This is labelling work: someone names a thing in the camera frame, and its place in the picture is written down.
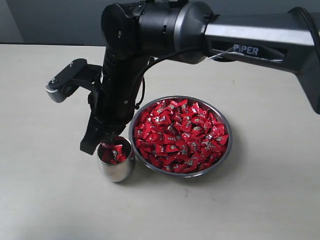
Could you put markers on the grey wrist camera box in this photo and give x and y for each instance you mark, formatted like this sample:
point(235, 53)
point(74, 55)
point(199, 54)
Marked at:
point(55, 87)

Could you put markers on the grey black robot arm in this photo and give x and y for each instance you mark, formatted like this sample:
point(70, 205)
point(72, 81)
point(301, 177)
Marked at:
point(189, 32)

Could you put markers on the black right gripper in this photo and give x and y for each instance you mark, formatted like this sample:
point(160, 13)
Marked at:
point(114, 106)

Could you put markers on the steel cup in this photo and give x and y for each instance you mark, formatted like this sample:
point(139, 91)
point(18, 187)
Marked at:
point(118, 172)

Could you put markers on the steel bowl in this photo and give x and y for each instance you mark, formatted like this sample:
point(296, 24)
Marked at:
point(180, 136)

